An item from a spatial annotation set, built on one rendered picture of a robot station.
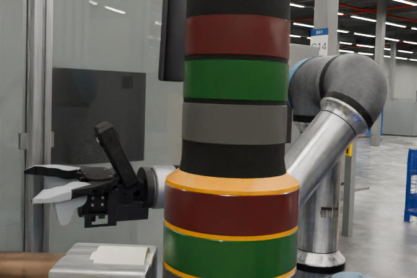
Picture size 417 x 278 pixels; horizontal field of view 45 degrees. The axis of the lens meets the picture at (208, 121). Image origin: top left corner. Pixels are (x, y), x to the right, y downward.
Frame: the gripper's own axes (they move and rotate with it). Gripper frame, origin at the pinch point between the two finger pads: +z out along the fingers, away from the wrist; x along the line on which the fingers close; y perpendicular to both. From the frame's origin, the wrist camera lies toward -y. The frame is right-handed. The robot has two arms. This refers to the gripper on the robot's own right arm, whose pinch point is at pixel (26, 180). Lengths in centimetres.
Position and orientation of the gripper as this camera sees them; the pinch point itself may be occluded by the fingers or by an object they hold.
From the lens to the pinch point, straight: 84.3
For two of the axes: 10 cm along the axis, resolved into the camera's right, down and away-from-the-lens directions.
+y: -0.9, 9.8, 1.8
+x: -4.0, -2.0, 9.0
